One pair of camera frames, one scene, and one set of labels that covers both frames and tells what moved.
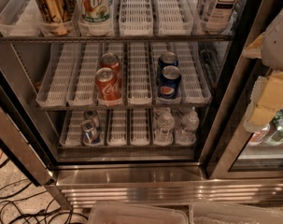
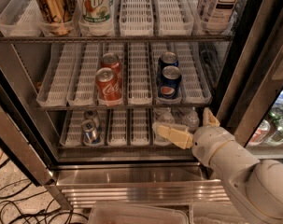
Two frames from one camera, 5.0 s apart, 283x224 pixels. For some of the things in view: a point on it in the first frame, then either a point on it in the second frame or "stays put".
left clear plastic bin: (112, 212) stays put
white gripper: (278, 42) to (210, 141)
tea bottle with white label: (218, 7) stays put
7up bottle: (96, 10) stays put
